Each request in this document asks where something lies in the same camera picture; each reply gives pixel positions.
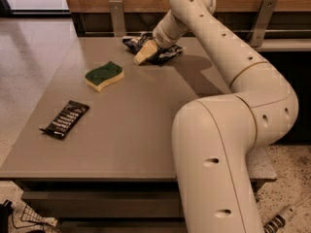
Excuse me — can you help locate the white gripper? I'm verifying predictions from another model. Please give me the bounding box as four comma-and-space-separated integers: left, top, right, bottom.
134, 11, 189, 65

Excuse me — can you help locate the blue chip bag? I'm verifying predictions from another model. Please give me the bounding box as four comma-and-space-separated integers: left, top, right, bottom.
122, 34, 185, 65

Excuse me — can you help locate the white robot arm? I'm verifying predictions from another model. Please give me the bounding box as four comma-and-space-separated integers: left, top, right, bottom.
134, 0, 298, 233

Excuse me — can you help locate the black rxbar chocolate bar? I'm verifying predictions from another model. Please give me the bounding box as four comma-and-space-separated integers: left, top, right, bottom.
40, 100, 89, 140

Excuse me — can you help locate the green yellow sponge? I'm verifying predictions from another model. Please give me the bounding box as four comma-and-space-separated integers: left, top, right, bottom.
85, 61, 124, 92

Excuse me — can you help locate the lower grey drawer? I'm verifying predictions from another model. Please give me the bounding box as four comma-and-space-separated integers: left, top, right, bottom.
58, 218, 188, 233

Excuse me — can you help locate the grey drawer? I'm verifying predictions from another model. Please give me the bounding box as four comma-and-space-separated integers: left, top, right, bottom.
22, 191, 183, 218
58, 218, 188, 233

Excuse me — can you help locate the upper grey drawer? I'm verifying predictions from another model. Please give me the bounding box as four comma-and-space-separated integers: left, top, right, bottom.
22, 191, 183, 218

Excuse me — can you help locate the white power strip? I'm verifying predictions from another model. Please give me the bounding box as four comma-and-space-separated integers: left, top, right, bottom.
263, 192, 311, 233

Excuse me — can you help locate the left metal bracket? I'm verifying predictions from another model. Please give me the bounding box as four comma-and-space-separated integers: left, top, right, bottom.
109, 0, 126, 37

